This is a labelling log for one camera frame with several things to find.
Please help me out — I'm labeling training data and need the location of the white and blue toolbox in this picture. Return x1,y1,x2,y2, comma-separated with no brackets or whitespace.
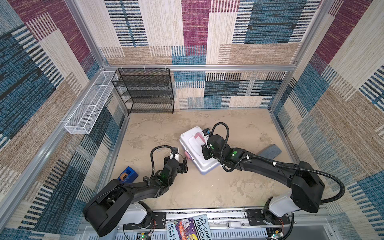
179,127,219,175

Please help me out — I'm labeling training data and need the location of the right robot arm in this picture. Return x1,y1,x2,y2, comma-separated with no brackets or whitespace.
202,128,346,225

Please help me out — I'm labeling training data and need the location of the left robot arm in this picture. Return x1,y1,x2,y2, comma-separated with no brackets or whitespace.
83,145,188,237

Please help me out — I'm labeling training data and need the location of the blue tape dispenser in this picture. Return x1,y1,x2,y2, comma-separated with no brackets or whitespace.
118,167,138,184

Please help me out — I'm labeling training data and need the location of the colourful treehouse book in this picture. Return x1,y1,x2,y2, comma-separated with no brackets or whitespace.
167,214,212,240

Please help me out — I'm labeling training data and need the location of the grey sponge block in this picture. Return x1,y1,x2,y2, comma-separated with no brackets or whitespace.
257,144,282,160

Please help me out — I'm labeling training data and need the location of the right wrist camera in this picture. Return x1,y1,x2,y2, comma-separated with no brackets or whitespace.
202,128,211,140

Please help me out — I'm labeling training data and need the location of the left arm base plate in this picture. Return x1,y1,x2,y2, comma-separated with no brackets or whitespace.
123,212,167,230

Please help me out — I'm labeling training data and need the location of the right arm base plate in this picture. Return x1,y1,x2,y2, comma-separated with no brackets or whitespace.
245,209,291,226

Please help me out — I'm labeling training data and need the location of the black wire mesh shelf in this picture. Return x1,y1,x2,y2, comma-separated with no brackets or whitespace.
112,68,175,114

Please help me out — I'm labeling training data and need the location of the white wire mesh basket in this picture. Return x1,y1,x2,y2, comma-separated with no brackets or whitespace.
65,71,115,135

